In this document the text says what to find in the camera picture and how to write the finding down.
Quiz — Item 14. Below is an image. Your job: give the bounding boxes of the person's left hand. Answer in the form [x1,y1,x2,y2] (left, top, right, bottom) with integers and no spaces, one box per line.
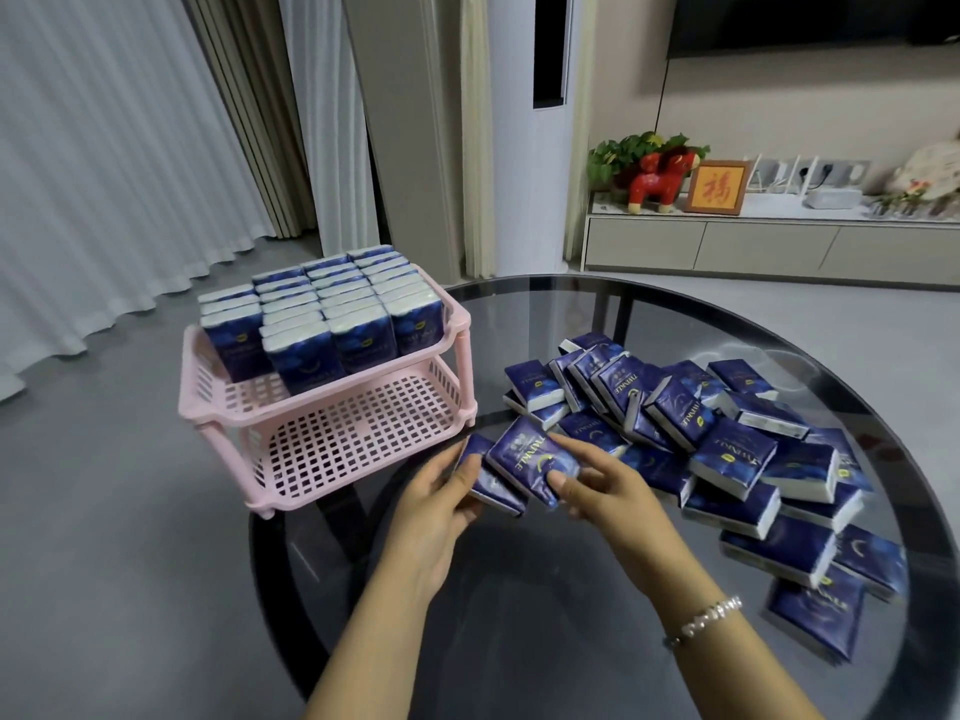
[381,439,490,605]

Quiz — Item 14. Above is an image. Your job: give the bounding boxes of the person's right hand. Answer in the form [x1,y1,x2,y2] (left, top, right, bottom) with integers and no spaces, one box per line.
[543,433,708,617]

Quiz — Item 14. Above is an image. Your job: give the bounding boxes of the blue tissue packet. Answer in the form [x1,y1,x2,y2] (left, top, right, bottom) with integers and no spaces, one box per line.
[486,415,583,512]
[453,433,529,518]

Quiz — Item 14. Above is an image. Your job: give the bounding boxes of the person's right forearm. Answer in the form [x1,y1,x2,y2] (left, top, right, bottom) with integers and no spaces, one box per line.
[651,583,830,720]

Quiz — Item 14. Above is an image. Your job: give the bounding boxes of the person's left forearm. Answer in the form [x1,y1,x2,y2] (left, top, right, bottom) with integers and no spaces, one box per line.
[300,578,451,720]

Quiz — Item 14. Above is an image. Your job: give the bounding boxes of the pink plastic two-tier rack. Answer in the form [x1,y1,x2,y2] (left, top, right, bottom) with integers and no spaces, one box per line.
[177,263,475,522]

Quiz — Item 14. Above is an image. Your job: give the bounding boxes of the pile of loose tissue packs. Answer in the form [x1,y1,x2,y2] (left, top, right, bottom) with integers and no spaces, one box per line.
[501,331,911,665]

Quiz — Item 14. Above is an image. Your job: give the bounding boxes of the rows of racked tissue packs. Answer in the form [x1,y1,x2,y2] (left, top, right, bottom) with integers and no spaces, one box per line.
[197,244,445,399]

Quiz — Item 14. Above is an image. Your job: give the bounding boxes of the white tower air conditioner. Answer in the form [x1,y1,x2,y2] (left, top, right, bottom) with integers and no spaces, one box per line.
[491,0,601,280]

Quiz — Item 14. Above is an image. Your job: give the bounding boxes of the low white media cabinet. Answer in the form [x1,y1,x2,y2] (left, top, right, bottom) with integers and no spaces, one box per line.
[582,191,960,288]

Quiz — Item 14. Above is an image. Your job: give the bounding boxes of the red horse figurine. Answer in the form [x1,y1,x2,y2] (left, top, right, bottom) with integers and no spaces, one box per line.
[627,146,696,217]

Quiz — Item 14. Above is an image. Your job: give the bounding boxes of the gold framed picture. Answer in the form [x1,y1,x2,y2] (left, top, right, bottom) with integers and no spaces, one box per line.
[681,160,753,217]

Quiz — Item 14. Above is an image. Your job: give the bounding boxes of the green potted plant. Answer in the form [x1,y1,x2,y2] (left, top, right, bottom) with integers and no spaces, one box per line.
[587,131,711,193]

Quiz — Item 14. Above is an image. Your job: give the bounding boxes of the white antenna router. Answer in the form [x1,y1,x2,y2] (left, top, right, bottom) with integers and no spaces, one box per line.
[750,152,820,198]

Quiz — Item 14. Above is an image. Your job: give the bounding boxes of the white sheer curtain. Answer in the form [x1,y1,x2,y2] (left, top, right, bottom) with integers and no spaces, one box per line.
[0,0,279,404]
[277,0,384,257]

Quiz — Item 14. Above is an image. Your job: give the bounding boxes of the beige drape curtain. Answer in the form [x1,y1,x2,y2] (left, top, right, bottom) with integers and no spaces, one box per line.
[180,0,321,242]

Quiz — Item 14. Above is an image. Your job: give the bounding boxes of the floral decorative plate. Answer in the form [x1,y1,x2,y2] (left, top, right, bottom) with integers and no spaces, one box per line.
[891,137,960,201]

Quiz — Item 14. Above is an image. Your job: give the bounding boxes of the pearl bead bracelet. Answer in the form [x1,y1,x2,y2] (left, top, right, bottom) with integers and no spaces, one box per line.
[663,595,744,650]

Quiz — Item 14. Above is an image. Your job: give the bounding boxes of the wall power sockets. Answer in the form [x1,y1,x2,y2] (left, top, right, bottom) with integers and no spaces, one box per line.
[798,160,872,190]

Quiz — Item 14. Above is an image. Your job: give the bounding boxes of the black wall television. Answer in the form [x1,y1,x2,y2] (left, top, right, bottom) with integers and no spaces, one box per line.
[666,0,960,61]

